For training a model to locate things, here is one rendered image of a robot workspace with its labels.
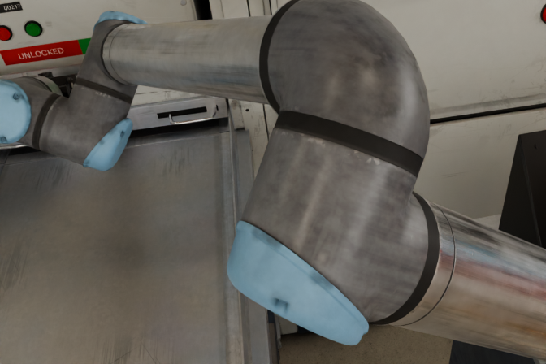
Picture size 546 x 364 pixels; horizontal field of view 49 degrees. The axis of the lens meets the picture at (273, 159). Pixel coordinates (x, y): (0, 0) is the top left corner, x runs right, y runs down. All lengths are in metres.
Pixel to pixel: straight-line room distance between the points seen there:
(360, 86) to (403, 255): 0.13
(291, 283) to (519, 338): 0.26
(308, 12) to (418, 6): 0.75
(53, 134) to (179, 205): 0.36
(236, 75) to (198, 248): 0.60
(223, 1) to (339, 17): 0.72
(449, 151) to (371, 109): 1.06
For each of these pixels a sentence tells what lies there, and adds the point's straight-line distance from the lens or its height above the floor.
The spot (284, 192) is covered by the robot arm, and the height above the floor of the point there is 1.39.
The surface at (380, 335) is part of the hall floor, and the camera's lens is 1.97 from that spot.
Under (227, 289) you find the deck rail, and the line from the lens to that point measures 1.04.
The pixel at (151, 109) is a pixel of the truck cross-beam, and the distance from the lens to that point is 1.35.
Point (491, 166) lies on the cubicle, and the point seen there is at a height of 0.64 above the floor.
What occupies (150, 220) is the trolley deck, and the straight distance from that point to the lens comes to 1.19.
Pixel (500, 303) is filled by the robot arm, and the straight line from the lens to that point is 0.55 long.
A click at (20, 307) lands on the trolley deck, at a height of 0.85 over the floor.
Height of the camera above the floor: 1.68
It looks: 42 degrees down
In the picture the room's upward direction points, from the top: 8 degrees counter-clockwise
